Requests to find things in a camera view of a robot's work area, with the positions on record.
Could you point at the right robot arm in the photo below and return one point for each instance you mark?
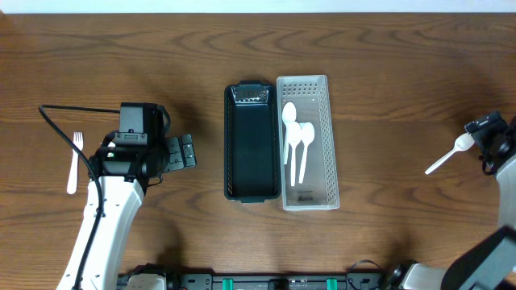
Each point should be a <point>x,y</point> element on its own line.
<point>486,265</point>

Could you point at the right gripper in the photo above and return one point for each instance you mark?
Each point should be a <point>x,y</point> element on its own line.
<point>484,131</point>

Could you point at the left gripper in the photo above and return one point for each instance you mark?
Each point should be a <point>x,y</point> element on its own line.
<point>174,152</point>

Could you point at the white plastic fork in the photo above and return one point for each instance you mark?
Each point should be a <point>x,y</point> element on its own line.
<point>78,141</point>

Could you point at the white plastic spoon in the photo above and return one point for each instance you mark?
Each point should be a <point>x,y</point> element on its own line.
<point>295,135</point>
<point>308,134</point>
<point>289,114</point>
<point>463,143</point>

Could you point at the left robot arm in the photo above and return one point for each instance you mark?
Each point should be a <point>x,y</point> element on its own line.
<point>120,173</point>

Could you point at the black plastic basket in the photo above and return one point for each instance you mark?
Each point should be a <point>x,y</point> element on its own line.
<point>251,143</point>

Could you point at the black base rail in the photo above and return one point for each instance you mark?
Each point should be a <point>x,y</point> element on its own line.
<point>151,276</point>

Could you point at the clear plastic basket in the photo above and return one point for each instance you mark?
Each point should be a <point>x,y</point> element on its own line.
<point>319,190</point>

